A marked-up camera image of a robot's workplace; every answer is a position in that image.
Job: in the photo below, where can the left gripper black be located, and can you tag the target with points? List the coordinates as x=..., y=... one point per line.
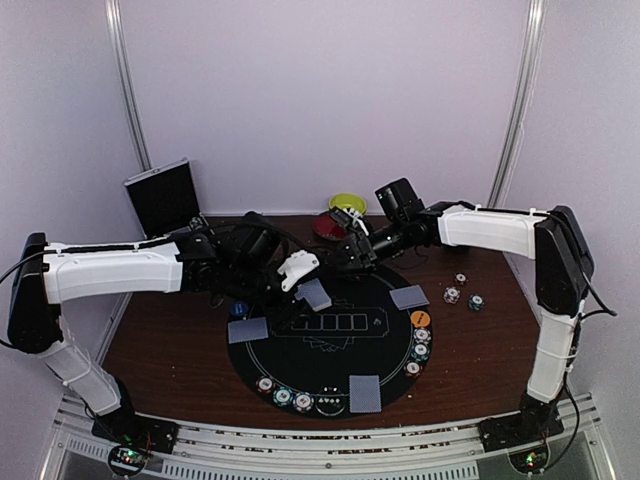
x=288, y=311

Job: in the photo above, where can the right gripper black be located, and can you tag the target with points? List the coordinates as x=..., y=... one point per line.
x=362, y=246

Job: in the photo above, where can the blue round blind button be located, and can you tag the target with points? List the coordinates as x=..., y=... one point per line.
x=239, y=309

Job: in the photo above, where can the face-down cards player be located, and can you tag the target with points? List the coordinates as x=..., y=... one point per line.
x=409, y=297
x=248, y=330
x=364, y=394

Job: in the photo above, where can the white blue chip stack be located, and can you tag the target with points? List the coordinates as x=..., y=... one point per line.
x=451, y=295

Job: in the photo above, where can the orange round blind button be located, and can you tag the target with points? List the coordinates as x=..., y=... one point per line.
x=420, y=319

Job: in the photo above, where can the brown chip stack front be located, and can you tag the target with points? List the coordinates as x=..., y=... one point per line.
x=265, y=385

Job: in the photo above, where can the face-down cards front player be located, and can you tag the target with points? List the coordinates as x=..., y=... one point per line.
x=364, y=394

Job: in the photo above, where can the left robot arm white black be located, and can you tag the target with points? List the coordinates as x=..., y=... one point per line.
x=48, y=276

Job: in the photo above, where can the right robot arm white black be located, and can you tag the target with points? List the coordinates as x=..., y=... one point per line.
x=551, y=239

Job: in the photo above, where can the dark blue mug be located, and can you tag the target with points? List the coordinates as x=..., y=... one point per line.
x=459, y=249

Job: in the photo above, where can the green striped bowl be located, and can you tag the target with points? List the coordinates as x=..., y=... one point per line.
x=347, y=201

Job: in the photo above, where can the red plate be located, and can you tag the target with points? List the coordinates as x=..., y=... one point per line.
x=326, y=228

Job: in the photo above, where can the aluminium poker case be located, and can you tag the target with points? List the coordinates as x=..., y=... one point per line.
x=164, y=199

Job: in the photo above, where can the round black poker mat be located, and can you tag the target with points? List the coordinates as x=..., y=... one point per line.
x=362, y=333

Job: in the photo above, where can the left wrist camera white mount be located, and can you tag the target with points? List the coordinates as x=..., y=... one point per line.
x=295, y=267

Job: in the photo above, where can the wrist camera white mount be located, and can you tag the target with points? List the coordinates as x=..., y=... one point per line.
x=350, y=220
x=295, y=267

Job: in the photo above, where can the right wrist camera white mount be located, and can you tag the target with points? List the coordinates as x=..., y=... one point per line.
x=350, y=220

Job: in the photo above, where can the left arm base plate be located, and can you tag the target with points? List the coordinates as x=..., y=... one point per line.
x=144, y=433

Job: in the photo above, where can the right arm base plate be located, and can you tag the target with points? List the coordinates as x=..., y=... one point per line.
x=498, y=433

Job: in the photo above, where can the right aluminium corner post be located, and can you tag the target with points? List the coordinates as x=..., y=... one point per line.
x=523, y=90

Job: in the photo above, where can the aluminium corner post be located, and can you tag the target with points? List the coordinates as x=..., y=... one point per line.
x=523, y=90
x=116, y=32

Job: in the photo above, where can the aluminium front rail frame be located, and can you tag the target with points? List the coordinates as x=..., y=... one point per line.
x=451, y=450

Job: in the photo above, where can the left aluminium corner post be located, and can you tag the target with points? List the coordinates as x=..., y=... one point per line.
x=116, y=32

